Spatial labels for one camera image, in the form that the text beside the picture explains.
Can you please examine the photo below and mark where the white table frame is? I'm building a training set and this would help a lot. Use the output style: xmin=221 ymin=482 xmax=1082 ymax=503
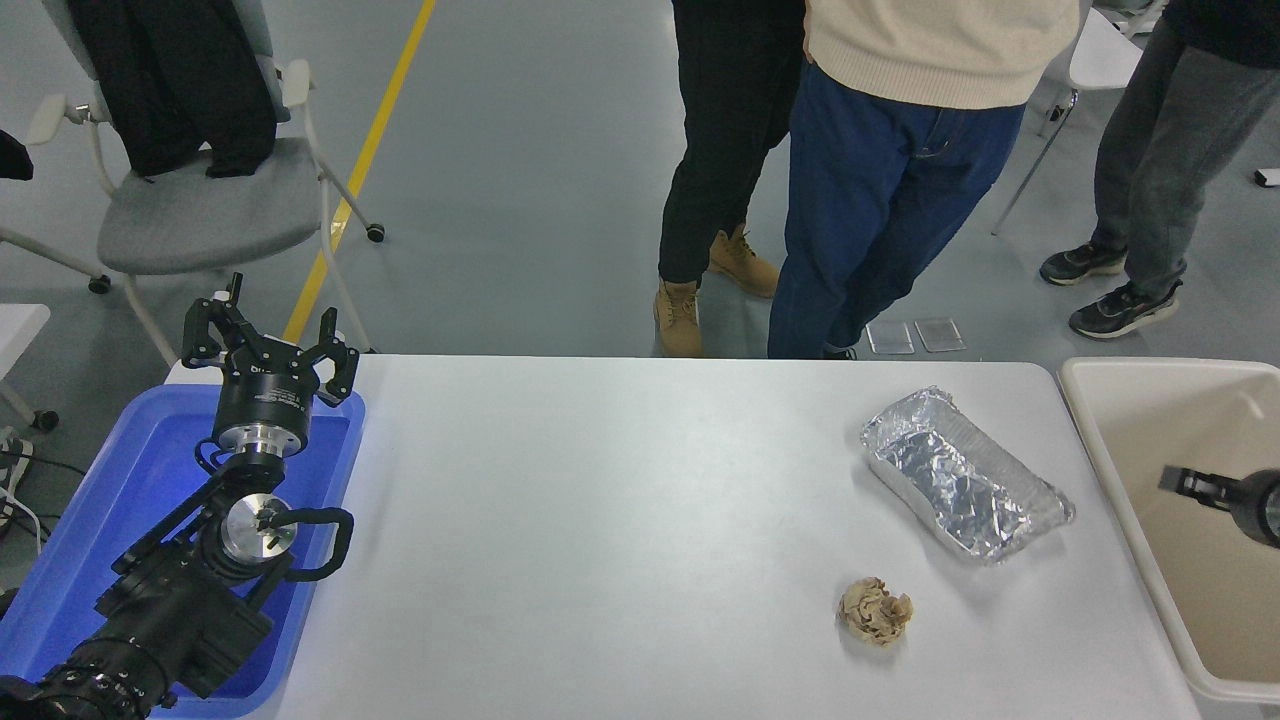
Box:
xmin=1095 ymin=0 xmax=1169 ymax=33

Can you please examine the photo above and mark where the large pale bin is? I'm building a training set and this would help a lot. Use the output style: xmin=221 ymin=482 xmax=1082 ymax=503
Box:
xmin=1058 ymin=357 xmax=1280 ymax=706

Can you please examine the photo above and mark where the white side table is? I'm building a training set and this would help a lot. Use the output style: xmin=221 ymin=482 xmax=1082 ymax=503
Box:
xmin=0 ymin=303 xmax=51 ymax=381

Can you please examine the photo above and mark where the silver foil tray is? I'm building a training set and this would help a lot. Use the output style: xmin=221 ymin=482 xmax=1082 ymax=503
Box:
xmin=860 ymin=386 xmax=1077 ymax=566

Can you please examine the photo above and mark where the white plastic chair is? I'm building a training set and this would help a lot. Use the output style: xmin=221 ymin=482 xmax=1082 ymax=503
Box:
xmin=992 ymin=10 xmax=1143 ymax=237

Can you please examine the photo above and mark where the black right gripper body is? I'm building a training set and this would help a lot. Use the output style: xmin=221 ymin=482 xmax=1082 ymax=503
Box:
xmin=1233 ymin=469 xmax=1280 ymax=550

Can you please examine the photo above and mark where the crumpled tan paper ball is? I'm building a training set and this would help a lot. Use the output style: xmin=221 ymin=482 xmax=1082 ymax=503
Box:
xmin=837 ymin=577 xmax=914 ymax=647

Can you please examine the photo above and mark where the grey chair with armrests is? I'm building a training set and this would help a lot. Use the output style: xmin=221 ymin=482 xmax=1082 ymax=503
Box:
xmin=25 ymin=0 xmax=386 ymax=366

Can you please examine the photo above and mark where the black floor cable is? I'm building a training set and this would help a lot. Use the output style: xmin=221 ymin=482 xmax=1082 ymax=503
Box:
xmin=0 ymin=449 xmax=88 ymax=478

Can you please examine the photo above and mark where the black jacket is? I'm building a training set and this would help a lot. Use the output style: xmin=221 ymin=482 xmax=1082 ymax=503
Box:
xmin=68 ymin=0 xmax=279 ymax=179

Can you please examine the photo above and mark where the blue plastic tray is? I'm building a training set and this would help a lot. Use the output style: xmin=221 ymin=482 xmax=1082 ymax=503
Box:
xmin=0 ymin=383 xmax=366 ymax=719

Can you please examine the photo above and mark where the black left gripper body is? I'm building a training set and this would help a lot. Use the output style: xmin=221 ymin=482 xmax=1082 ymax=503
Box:
xmin=210 ymin=345 xmax=314 ymax=435

